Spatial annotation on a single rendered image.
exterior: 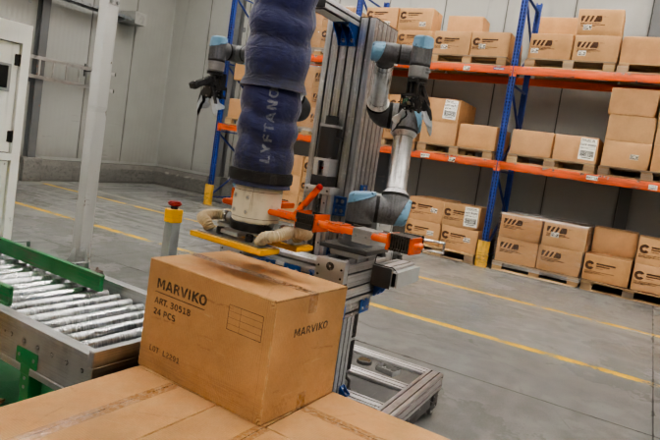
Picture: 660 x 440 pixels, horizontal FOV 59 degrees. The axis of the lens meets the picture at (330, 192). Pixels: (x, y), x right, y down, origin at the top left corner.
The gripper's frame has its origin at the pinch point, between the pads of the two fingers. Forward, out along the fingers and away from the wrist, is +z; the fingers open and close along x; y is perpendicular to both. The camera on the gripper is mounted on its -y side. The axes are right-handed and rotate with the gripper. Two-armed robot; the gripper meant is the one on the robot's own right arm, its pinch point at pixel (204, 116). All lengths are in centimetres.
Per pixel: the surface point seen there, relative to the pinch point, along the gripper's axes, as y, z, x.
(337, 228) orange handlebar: -8, 31, -98
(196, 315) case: -32, 68, -61
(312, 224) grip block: -11, 31, -89
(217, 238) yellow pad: -27, 42, -60
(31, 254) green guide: -30, 87, 108
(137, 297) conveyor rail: -3, 92, 35
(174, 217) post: 14, 53, 39
